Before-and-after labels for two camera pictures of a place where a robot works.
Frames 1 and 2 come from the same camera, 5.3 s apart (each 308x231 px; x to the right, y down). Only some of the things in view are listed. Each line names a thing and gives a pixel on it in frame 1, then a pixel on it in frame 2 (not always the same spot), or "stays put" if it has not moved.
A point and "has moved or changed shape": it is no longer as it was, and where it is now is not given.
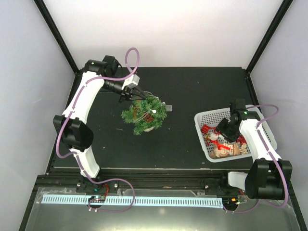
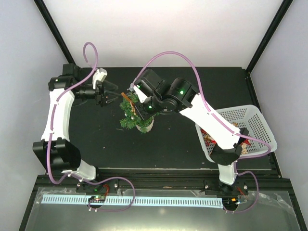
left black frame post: [54, 29] stays put
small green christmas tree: [145, 114] has moved or changed shape
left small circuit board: [96, 199] stays put
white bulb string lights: [153, 111] has moved or changed shape
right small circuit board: [230, 202] stays put
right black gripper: [230, 138] → [144, 115]
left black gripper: [126, 93] → [101, 98]
